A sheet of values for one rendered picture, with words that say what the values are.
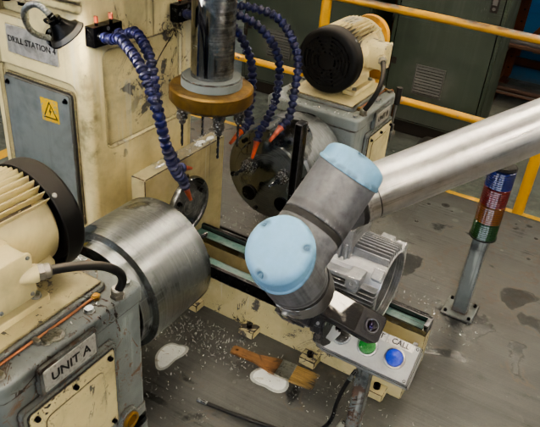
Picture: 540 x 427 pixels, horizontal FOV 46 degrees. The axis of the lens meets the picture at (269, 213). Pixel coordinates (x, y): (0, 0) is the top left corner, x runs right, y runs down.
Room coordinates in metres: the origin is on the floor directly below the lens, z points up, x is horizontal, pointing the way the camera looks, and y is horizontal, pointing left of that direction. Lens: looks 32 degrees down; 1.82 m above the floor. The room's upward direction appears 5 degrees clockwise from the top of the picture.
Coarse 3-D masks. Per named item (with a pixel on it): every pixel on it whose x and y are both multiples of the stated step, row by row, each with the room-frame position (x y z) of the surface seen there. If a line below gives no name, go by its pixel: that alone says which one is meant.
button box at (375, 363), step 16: (352, 336) 0.83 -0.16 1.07; (384, 336) 0.82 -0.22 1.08; (336, 352) 0.81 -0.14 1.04; (352, 352) 0.81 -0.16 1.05; (384, 352) 0.80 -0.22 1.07; (416, 352) 0.79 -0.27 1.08; (368, 368) 0.78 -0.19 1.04; (384, 368) 0.78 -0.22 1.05; (400, 368) 0.78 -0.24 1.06; (416, 368) 0.80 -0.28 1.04; (400, 384) 0.76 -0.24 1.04
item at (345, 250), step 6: (360, 228) 1.08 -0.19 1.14; (366, 228) 1.11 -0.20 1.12; (348, 234) 1.05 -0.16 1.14; (354, 234) 1.05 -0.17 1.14; (360, 234) 1.08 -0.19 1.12; (348, 240) 1.05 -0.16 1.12; (354, 240) 1.06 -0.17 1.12; (342, 246) 1.06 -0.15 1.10; (348, 246) 1.05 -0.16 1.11; (354, 246) 1.07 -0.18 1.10; (336, 252) 1.06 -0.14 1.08; (342, 252) 1.06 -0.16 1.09; (348, 252) 1.05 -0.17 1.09; (348, 258) 1.05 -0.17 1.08
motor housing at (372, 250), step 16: (368, 240) 1.08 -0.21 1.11; (384, 240) 1.09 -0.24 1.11; (336, 256) 1.06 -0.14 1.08; (352, 256) 1.05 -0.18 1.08; (368, 256) 1.04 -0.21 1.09; (384, 256) 1.04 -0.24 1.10; (400, 256) 1.12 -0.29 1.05; (336, 272) 1.02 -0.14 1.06; (368, 272) 1.02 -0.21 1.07; (400, 272) 1.12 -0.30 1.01; (336, 288) 1.02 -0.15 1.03; (368, 288) 0.99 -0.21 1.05; (384, 288) 1.11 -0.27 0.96; (368, 304) 0.98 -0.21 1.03; (384, 304) 1.08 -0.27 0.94
